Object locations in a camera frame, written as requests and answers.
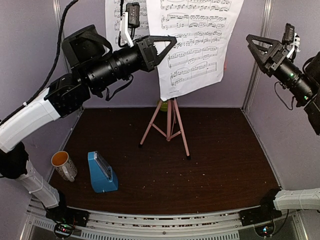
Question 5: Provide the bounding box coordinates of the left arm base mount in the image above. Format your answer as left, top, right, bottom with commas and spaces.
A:
42, 194, 90, 240

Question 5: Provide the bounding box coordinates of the sheet music page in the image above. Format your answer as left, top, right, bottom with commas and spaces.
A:
146, 0, 244, 101
105, 0, 150, 51

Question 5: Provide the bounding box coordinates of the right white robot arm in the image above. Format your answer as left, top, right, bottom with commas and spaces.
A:
246, 34, 320, 221

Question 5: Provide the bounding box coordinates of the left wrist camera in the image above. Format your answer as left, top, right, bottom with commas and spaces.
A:
118, 0, 140, 48

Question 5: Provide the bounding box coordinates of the patterned ceramic mug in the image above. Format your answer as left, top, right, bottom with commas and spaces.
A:
51, 151, 78, 183

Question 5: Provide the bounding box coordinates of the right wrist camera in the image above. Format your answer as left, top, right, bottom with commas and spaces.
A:
282, 23, 301, 63

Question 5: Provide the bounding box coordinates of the aluminium front rail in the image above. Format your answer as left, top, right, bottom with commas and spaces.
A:
24, 197, 305, 240

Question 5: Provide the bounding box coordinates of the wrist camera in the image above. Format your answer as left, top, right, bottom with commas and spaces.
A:
118, 0, 140, 48
282, 23, 301, 63

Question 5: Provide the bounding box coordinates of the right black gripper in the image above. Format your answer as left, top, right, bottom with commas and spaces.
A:
245, 33, 317, 103

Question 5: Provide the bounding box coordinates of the blue metronome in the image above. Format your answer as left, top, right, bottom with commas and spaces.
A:
87, 151, 119, 193

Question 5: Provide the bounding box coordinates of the pink perforated music stand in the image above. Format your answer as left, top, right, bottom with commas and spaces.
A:
138, 97, 191, 160

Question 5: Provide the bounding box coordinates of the green plastic bowl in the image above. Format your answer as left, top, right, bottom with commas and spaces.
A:
159, 101, 168, 112

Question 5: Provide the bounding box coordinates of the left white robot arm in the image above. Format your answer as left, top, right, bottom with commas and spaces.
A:
0, 24, 177, 222

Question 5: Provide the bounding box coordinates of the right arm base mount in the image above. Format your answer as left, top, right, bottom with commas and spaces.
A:
239, 188, 282, 238

